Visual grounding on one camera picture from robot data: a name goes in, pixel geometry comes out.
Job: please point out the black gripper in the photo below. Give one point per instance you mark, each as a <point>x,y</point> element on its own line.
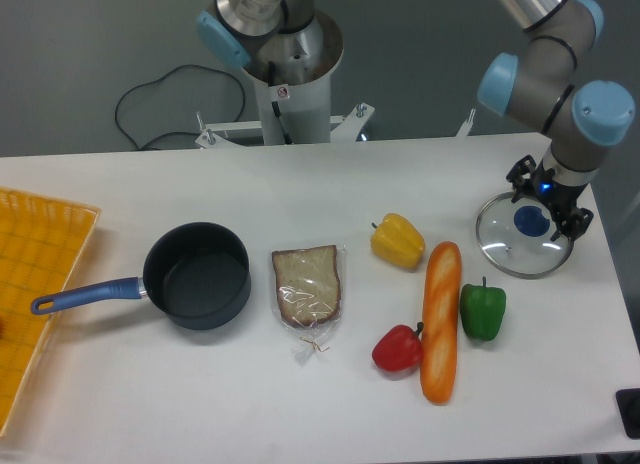
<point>558,189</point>

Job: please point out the glass lid with blue knob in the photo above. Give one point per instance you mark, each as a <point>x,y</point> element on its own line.
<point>519,237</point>

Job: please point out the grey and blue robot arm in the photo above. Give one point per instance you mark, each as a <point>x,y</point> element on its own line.
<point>583,124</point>

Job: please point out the green bell pepper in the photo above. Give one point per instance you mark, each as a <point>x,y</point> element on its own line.
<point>482,309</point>

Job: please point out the yellow bell pepper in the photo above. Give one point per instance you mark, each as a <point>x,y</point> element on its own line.
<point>396,241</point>

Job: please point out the orange baguette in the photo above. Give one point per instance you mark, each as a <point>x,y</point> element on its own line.
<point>440,318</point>

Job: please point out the red bell pepper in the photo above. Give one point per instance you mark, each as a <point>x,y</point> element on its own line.
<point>400,349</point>

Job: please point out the black object at table corner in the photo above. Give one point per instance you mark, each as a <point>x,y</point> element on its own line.
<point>628,402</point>

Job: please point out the bread slice in plastic bag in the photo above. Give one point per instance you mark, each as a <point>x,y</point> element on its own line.
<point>308,296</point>

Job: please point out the orange woven basket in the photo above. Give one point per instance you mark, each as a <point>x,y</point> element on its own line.
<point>42,239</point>

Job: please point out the dark saucepan with blue handle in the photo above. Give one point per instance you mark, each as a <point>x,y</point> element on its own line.
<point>197,274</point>

